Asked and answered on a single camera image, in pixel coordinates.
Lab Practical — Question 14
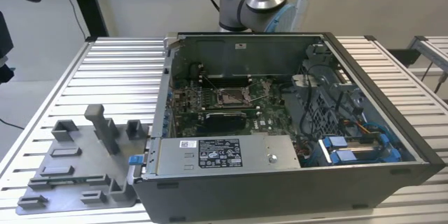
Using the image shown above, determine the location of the blue wire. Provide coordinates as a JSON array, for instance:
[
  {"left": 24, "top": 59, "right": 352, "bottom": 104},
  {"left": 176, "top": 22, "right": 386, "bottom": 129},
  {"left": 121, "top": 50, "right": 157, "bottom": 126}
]
[{"left": 361, "top": 121, "right": 389, "bottom": 136}]

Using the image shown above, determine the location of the thin metal locking lever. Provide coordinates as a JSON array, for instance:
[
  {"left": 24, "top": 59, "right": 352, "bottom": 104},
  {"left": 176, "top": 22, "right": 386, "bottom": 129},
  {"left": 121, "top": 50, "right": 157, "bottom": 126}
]
[{"left": 248, "top": 83, "right": 280, "bottom": 103}]

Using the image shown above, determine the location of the green motherboard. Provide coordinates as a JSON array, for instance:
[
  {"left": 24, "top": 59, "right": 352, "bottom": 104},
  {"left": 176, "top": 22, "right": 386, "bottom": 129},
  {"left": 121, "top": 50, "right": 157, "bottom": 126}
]
[{"left": 170, "top": 76, "right": 302, "bottom": 141}]

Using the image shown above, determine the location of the green RAM stick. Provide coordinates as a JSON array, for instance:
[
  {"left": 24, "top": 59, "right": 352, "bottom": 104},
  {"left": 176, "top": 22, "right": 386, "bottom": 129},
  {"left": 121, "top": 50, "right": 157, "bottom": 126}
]
[{"left": 29, "top": 175, "right": 106, "bottom": 187}]

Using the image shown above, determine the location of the grey metal drive cage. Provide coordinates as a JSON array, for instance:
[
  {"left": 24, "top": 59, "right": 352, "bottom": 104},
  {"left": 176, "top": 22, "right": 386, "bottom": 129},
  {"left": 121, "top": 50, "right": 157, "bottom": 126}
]
[{"left": 282, "top": 58, "right": 369, "bottom": 141}]

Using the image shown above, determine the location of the CPU socket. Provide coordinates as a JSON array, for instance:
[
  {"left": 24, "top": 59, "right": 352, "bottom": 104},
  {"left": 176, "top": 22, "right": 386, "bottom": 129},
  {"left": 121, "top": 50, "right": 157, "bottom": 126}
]
[{"left": 216, "top": 87, "right": 253, "bottom": 108}]

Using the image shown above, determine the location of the black device on stand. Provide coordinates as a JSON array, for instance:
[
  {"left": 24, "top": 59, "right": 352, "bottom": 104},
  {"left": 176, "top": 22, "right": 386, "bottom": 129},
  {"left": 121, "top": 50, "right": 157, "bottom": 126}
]
[{"left": 0, "top": 10, "right": 17, "bottom": 85}]

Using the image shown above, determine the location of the silver power supply unit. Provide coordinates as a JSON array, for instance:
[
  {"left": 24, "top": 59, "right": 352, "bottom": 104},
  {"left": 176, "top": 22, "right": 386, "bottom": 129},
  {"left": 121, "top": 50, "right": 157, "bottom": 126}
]
[{"left": 156, "top": 135, "right": 302, "bottom": 177}]

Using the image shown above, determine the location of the metal slat side table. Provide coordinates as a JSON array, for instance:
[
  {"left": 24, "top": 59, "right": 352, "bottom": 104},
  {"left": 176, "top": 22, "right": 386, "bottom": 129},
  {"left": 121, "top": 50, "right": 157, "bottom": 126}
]
[{"left": 408, "top": 35, "right": 448, "bottom": 78}]

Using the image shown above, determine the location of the black open PC case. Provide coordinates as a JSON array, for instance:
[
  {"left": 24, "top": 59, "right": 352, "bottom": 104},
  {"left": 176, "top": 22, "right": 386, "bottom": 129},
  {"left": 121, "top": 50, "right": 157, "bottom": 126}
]
[{"left": 132, "top": 31, "right": 440, "bottom": 222}]

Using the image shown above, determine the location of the hard disk in blue carrier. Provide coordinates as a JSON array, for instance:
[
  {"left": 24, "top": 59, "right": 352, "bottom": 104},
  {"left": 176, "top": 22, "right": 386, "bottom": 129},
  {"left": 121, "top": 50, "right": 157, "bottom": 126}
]
[{"left": 318, "top": 134, "right": 401, "bottom": 167}]

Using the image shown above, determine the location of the black wire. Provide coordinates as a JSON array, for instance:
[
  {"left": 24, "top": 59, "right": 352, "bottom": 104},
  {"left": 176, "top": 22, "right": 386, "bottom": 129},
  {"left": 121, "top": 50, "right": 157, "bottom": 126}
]
[{"left": 302, "top": 62, "right": 346, "bottom": 131}]

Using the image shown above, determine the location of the grey plastic parts rack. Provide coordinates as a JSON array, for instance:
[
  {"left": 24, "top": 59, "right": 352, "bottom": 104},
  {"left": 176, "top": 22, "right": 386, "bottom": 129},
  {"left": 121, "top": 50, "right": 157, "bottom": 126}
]
[{"left": 16, "top": 104, "right": 152, "bottom": 216}]

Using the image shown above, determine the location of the black vertical post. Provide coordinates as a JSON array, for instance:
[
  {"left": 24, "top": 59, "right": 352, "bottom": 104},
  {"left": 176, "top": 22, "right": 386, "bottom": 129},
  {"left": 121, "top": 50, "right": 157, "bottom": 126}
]
[{"left": 65, "top": 0, "right": 109, "bottom": 42}]

